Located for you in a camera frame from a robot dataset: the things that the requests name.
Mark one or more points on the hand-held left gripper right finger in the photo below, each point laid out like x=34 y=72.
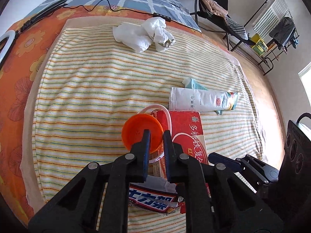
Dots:
x=167 y=150

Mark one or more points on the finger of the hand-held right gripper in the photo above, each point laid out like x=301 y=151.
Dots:
x=224 y=161
x=262 y=171

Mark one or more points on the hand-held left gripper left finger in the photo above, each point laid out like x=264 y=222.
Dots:
x=146 y=150

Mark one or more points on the red cardboard box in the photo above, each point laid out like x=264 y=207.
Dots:
x=187 y=131

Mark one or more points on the chocolate bar wrapper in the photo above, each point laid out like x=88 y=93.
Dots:
x=150 y=200

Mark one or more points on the white tissue packet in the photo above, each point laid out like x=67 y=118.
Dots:
x=194 y=99

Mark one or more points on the small teal carton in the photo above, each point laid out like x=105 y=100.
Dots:
x=194 y=83

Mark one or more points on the window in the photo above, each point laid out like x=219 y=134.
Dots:
x=306 y=80

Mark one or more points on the striped towel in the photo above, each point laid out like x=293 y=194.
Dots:
x=97 y=89

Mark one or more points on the black drying rack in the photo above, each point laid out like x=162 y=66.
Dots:
x=267 y=60

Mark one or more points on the white plastic bag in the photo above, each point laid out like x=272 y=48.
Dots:
x=136 y=36

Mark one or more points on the yellow plastic crate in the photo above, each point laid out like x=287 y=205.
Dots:
x=258 y=43

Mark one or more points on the beige blanket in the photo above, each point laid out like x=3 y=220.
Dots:
x=30 y=116

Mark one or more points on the dark hanging garment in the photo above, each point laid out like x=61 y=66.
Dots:
x=281 y=32

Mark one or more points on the dark striped garment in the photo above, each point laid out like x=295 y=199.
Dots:
x=237 y=28

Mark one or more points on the green striped cloth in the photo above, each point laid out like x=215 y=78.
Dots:
x=269 y=14

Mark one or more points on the orange floral bedsheet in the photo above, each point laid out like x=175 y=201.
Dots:
x=31 y=53

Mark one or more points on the beige garment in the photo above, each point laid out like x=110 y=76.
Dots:
x=213 y=4

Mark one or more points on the black tripod stand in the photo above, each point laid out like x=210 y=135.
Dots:
x=43 y=13

